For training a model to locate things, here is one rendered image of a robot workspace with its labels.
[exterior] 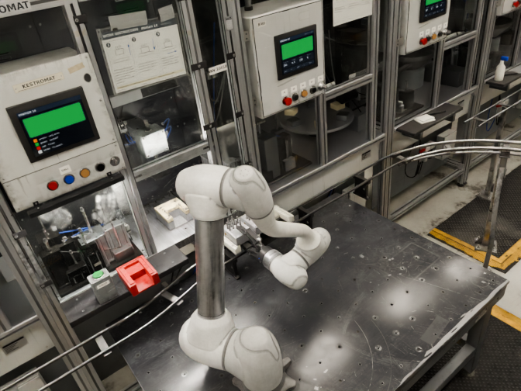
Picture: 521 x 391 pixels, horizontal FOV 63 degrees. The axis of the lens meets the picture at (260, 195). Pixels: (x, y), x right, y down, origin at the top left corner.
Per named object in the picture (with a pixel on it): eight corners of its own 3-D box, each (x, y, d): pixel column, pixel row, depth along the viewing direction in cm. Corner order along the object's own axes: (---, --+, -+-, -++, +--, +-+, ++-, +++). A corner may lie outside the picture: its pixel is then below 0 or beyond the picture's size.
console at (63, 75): (18, 216, 150) (-48, 90, 125) (3, 187, 170) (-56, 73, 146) (129, 171, 170) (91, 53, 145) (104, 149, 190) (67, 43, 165)
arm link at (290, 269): (273, 278, 186) (294, 258, 189) (297, 299, 175) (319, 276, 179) (264, 265, 179) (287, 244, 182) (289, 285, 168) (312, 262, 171)
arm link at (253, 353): (274, 400, 149) (267, 361, 137) (228, 384, 157) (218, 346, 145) (290, 362, 161) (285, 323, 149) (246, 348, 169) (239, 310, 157)
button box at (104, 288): (100, 305, 174) (91, 284, 167) (94, 294, 179) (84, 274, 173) (119, 295, 177) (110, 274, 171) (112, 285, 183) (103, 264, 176)
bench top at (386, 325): (236, 551, 123) (234, 545, 121) (107, 330, 197) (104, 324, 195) (508, 286, 192) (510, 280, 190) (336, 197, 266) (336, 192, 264)
